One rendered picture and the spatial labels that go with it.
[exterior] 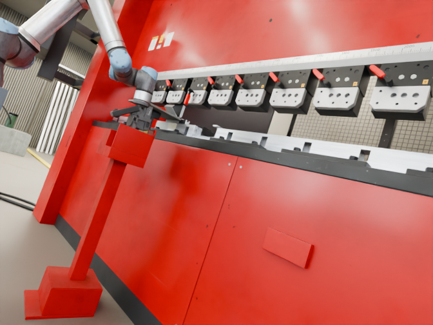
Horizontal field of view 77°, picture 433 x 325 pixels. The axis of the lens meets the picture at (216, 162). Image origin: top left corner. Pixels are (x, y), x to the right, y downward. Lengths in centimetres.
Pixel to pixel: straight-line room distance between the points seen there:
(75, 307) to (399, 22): 160
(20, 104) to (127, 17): 744
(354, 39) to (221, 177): 72
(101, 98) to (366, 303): 217
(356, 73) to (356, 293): 71
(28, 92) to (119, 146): 866
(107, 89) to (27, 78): 744
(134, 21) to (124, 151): 162
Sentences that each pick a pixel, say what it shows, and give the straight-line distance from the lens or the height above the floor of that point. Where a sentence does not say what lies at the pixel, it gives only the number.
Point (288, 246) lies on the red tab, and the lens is 87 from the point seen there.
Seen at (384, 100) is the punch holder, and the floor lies 112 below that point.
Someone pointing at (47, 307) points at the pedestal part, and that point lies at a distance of 134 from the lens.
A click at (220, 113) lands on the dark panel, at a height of 125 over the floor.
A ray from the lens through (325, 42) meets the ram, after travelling 126.
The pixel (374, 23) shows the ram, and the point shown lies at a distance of 123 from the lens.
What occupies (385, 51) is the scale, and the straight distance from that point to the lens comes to 114.
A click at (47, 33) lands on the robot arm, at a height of 105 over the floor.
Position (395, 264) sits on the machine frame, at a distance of 81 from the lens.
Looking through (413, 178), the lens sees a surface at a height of 86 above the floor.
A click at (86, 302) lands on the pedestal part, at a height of 7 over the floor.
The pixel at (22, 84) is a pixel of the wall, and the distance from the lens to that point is 978.
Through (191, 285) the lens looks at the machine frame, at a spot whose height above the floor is 30.
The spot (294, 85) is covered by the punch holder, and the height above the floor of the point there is 119.
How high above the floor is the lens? 69
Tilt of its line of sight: 5 degrees up
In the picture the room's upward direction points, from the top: 19 degrees clockwise
